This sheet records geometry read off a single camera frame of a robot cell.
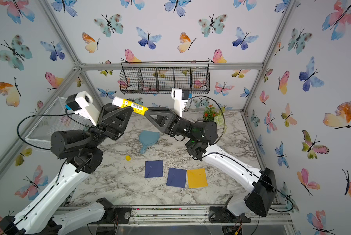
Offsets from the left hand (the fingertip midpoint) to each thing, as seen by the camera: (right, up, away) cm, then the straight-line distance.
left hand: (127, 108), depth 39 cm
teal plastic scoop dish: (-10, -14, +66) cm, 68 cm away
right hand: (+5, -2, +2) cm, 6 cm away
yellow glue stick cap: (-20, -26, +55) cm, 64 cm away
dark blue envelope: (+11, -36, +48) cm, 61 cm away
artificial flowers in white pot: (+33, +3, +58) cm, 67 cm away
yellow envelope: (+23, -36, +49) cm, 65 cm away
